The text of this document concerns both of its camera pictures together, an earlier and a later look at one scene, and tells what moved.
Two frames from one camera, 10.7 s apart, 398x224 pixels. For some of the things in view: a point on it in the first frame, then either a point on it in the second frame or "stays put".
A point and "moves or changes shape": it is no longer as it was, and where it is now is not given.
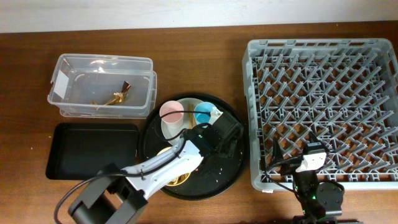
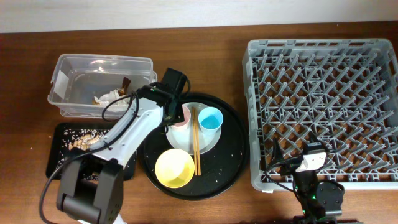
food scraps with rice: x=179 y=179 → x=81 y=139
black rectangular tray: x=81 y=150 stays put
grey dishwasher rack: x=343 y=91 stays put
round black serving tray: x=214 y=175 stays put
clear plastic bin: x=103 y=86 stays put
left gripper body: x=229 y=149 → x=179 y=116
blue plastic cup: x=203 y=117 moves or changes shape
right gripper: x=291 y=163 stays put
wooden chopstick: x=189 y=117 moves or changes shape
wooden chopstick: x=193 y=117 moves or changes shape
